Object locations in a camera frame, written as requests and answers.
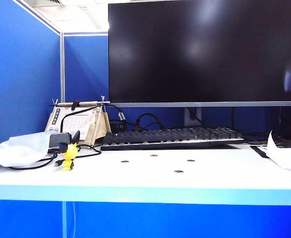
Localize yellow black pichu doll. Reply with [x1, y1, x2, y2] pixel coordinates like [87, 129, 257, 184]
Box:
[58, 130, 81, 172]

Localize mostly blank white paper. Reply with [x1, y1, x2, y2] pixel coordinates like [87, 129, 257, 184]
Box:
[266, 129, 291, 172]

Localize large black computer monitor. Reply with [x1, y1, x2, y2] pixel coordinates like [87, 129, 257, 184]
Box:
[108, 0, 291, 108]

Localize silver monitor stand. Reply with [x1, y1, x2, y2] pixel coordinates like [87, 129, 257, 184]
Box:
[184, 107, 202, 127]

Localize black mechanical keyboard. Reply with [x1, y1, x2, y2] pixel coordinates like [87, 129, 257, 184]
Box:
[100, 126, 245, 151]

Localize small black adapter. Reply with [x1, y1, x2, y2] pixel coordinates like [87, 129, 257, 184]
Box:
[110, 120, 126, 136]

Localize tan cardboard calendar stand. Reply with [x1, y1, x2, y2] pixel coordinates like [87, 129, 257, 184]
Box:
[84, 105, 112, 146]

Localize white desk calendar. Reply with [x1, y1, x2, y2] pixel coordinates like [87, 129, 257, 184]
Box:
[45, 105, 99, 139]

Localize small black box device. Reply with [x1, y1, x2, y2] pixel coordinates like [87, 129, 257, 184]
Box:
[48, 132, 73, 151]

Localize translucent white plastic bag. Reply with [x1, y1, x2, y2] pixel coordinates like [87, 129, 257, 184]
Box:
[0, 130, 54, 167]

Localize thin black cable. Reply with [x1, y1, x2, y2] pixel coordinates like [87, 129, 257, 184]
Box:
[231, 107, 269, 139]

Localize black monitor cable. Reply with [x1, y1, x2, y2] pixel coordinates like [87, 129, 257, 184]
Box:
[186, 108, 210, 127]

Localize looped black cable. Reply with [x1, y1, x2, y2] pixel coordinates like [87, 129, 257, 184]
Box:
[125, 113, 166, 132]

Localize black cable gold plug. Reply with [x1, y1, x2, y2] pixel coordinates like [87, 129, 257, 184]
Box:
[54, 143, 102, 167]

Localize aluminium partition post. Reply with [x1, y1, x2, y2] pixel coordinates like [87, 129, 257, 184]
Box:
[59, 31, 66, 103]

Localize thin white cable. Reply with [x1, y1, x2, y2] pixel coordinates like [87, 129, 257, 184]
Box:
[71, 201, 77, 238]

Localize thick black cable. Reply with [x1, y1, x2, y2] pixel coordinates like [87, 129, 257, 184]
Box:
[0, 151, 59, 171]

